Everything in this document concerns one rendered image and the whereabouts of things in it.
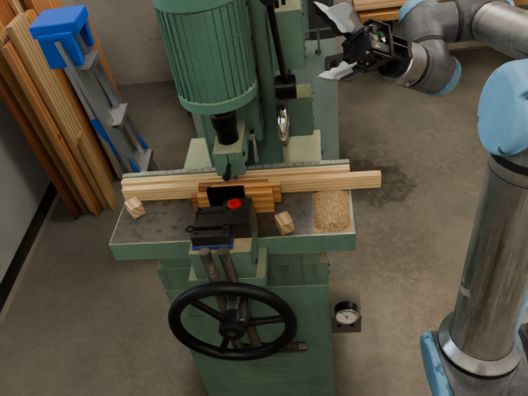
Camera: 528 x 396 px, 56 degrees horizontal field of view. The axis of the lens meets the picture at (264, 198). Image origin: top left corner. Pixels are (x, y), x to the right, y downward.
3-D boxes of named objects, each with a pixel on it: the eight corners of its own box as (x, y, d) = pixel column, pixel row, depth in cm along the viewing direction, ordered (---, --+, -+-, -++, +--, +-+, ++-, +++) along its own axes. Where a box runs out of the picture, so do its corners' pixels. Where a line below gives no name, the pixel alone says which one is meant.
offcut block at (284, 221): (275, 224, 119) (274, 215, 117) (287, 220, 120) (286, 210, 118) (282, 235, 116) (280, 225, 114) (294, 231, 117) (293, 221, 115)
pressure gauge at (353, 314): (335, 328, 129) (334, 310, 124) (334, 316, 132) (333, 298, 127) (359, 328, 129) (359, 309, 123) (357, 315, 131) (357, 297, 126)
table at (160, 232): (104, 291, 118) (95, 276, 114) (134, 204, 141) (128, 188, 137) (361, 282, 111) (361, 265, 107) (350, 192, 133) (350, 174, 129)
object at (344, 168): (126, 196, 134) (120, 183, 131) (128, 192, 135) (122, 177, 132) (350, 184, 127) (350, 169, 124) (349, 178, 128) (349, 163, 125)
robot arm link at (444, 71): (426, 67, 117) (434, 105, 114) (389, 55, 110) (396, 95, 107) (460, 46, 109) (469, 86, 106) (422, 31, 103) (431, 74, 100)
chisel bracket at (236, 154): (218, 181, 121) (211, 154, 115) (224, 147, 131) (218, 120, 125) (247, 180, 120) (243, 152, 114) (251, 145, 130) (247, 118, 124)
